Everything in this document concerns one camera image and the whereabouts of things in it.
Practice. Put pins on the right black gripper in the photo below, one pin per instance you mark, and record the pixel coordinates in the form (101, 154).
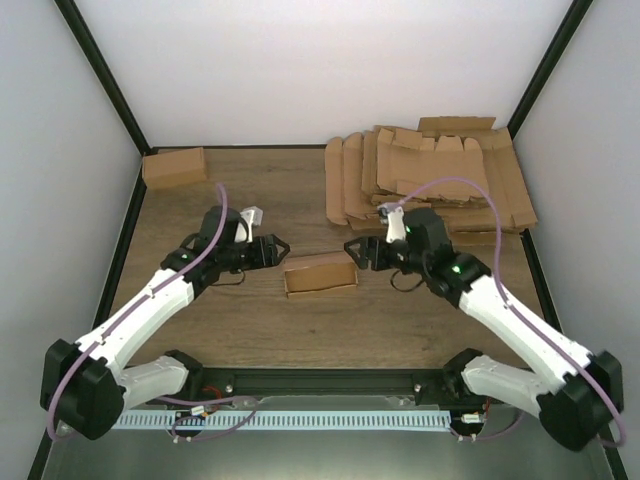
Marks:
(370, 245)

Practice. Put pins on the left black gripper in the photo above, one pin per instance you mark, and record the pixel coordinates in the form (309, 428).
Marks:
(266, 256)

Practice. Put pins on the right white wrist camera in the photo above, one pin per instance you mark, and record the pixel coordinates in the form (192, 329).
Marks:
(392, 215)

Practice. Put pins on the light blue slotted cable duct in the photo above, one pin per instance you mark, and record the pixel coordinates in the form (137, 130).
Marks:
(399, 420)

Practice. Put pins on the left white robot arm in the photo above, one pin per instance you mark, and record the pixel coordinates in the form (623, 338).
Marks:
(89, 383)

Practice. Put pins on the folded brown cardboard box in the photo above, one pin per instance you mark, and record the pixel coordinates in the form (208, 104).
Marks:
(174, 169)

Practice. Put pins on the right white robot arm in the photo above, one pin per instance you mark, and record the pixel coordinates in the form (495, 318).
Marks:
(573, 392)

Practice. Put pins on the black aluminium frame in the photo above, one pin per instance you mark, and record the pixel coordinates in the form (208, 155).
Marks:
(431, 384)

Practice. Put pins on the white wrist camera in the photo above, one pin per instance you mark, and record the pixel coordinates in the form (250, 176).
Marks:
(250, 218)
(392, 215)

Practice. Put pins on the stack of flat cardboard boxes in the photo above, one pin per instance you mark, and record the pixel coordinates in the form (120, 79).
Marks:
(465, 168)

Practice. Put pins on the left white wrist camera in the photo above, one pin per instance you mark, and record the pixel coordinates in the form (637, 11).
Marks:
(250, 218)

